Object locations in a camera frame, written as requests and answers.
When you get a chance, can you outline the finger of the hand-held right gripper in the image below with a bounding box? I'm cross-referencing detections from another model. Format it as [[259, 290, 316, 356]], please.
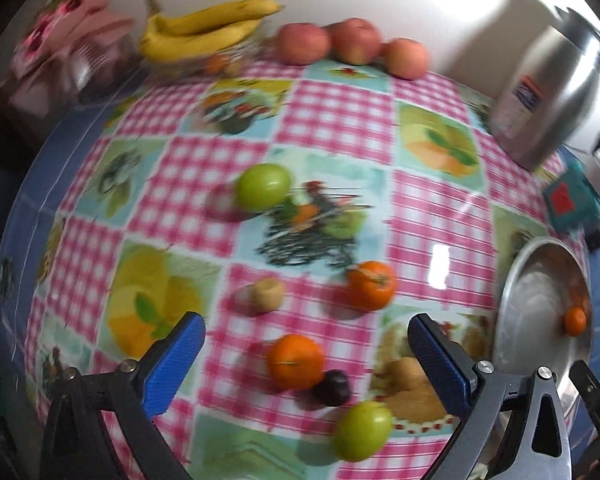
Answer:
[[569, 359, 600, 461]]

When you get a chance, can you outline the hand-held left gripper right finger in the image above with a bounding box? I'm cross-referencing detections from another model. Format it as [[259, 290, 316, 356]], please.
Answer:
[[407, 313, 573, 480]]

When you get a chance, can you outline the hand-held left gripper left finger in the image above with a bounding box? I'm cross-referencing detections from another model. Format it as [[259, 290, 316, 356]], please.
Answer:
[[40, 311, 207, 480]]

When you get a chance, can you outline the green jujube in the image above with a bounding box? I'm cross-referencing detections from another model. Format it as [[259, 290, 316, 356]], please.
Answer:
[[235, 162, 292, 213], [332, 401, 395, 462]]

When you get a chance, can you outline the dark purple plum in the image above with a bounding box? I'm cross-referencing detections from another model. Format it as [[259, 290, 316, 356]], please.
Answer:
[[314, 369, 353, 407]]

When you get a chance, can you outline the round steel basin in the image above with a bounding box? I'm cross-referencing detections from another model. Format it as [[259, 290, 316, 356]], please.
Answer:
[[495, 237, 595, 411]]

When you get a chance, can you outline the orange mandarin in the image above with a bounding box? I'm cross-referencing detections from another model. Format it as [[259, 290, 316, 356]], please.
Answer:
[[347, 260, 398, 312], [266, 334, 327, 392]]

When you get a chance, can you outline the small orange kumquat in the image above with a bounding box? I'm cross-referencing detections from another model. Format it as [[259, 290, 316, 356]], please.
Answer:
[[564, 306, 588, 337]]

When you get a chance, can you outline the small tan longan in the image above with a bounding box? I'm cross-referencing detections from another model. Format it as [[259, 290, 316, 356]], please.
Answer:
[[242, 277, 287, 313]]

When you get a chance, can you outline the teal box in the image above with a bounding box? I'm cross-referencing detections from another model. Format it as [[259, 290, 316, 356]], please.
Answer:
[[542, 160, 600, 233]]

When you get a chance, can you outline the pink checkered tablecloth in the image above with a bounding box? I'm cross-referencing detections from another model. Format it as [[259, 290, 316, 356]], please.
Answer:
[[25, 57, 600, 480]]

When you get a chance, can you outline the clear plastic container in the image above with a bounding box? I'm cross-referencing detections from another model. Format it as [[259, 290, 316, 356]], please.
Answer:
[[145, 35, 267, 81]]

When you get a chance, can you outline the stainless steel kettle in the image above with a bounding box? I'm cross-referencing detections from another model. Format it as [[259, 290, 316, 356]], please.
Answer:
[[490, 5, 600, 172]]

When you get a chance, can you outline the red apple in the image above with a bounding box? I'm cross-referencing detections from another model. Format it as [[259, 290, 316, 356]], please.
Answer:
[[327, 17, 383, 66], [275, 22, 331, 66], [382, 38, 429, 81]]

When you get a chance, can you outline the yellow banana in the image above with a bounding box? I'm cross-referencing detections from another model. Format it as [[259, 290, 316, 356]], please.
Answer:
[[147, 0, 284, 37], [139, 19, 262, 64]]

